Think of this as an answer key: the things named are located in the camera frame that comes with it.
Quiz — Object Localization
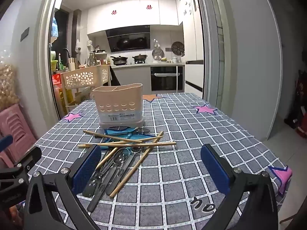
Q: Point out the grey lower kitchen cabinet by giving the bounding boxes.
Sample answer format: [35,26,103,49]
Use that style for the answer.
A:
[111,63,151,94]

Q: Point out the beige flower-hole storage cart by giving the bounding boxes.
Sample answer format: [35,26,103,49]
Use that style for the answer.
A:
[60,66,112,115]

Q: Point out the black built-in oven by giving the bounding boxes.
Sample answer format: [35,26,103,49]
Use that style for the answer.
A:
[151,66,184,92]

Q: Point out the metal spice rack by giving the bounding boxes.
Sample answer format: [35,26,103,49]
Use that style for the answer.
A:
[89,50,108,66]

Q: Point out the dark pot with lid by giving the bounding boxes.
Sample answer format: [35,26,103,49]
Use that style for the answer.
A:
[132,54,148,64]

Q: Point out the dark red bags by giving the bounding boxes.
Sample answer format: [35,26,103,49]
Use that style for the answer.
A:
[284,69,307,139]

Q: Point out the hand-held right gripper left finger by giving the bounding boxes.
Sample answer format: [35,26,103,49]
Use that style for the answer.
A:
[23,145,106,230]

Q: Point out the pink plastic stool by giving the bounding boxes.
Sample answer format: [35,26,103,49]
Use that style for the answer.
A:
[0,104,37,170]

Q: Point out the beige plastic utensil holder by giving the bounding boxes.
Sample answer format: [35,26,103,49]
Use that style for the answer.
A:
[92,83,145,129]

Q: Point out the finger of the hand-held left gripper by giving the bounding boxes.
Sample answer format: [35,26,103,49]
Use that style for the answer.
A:
[0,135,13,152]
[0,146,42,192]

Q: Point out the grey checked star tablecloth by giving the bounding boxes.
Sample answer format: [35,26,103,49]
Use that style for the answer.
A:
[36,92,293,230]

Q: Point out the yellow oil bottle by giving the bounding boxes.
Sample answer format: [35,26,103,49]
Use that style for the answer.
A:
[58,87,75,111]

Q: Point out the silver round steamer rack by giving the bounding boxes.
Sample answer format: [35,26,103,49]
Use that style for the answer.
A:
[152,48,165,60]

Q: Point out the white upper cabinets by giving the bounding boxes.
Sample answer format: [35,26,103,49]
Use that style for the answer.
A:
[87,0,179,34]

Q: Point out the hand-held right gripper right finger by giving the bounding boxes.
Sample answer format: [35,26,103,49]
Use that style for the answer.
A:
[201,144,285,230]

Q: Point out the black range hood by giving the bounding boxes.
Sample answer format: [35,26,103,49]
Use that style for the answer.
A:
[106,25,151,53]

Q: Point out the dark round perforated tray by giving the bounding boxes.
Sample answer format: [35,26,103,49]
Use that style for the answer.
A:
[171,41,186,56]

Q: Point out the white refrigerator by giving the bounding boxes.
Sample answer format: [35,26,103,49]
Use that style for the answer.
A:
[179,0,205,94]

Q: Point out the clear bag of nuts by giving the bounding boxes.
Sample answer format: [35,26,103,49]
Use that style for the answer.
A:
[0,50,21,112]

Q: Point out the black wok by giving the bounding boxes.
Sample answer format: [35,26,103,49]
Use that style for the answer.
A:
[110,56,129,66]

